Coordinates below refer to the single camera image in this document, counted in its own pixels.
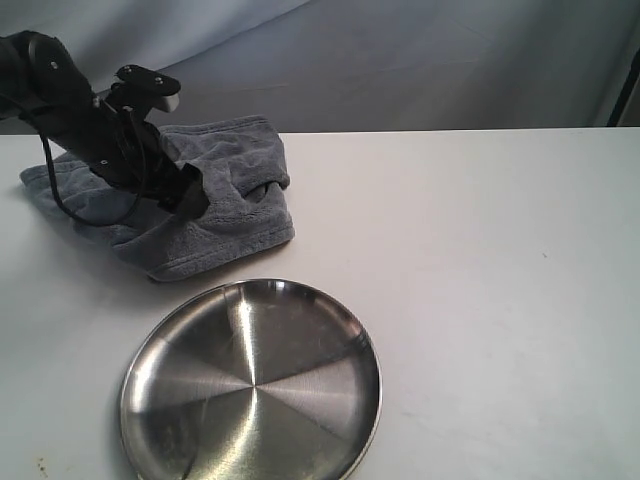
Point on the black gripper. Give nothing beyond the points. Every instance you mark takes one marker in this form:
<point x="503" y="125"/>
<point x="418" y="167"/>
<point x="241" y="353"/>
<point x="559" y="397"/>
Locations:
<point x="112" y="138"/>

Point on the grey-blue fleece towel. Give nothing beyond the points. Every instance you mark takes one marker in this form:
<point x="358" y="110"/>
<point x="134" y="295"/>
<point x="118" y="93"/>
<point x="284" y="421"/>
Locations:
<point x="244" y="176"/>

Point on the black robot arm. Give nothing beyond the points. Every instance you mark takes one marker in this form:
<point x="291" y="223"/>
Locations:
<point x="42" y="86"/>

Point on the grey backdrop cloth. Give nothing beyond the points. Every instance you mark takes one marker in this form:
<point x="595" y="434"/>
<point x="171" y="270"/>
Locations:
<point x="314" y="66"/>

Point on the round stainless steel plate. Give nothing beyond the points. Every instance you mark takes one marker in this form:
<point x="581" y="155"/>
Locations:
<point x="256" y="379"/>

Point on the black backdrop stand pole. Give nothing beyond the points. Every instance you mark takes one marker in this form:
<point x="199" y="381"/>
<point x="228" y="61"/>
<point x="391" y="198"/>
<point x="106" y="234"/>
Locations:
<point x="626" y="93"/>

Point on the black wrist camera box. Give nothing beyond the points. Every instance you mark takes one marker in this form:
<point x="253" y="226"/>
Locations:
<point x="146" y="89"/>

